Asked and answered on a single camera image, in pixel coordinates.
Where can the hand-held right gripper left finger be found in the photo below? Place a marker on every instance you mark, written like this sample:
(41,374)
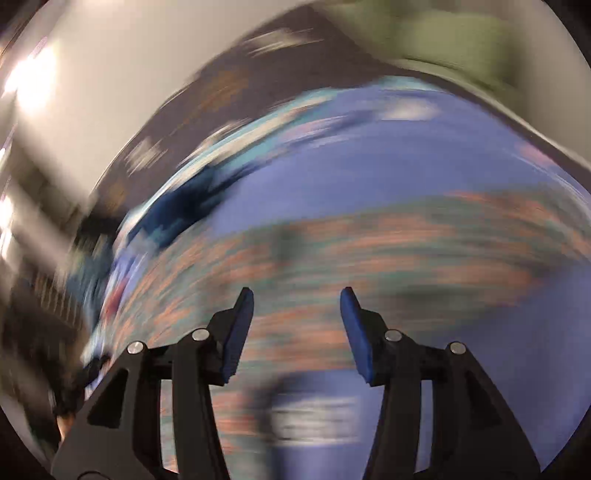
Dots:
(240,332)

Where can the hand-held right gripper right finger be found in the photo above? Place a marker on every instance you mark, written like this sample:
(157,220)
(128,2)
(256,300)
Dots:
(353,332)

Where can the floral teal orange shorts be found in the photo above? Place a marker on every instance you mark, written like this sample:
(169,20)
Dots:
(369,249)

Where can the navy star print garment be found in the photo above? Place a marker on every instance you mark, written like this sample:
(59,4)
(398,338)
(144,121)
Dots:
(184,207)

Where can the blue printed blanket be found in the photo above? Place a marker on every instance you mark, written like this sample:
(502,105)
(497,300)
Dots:
(392,161)

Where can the dark deer print mattress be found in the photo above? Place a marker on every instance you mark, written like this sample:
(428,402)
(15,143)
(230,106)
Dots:
(231,78)

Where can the green pillow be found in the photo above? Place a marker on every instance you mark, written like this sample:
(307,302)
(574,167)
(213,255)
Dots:
(438,37)

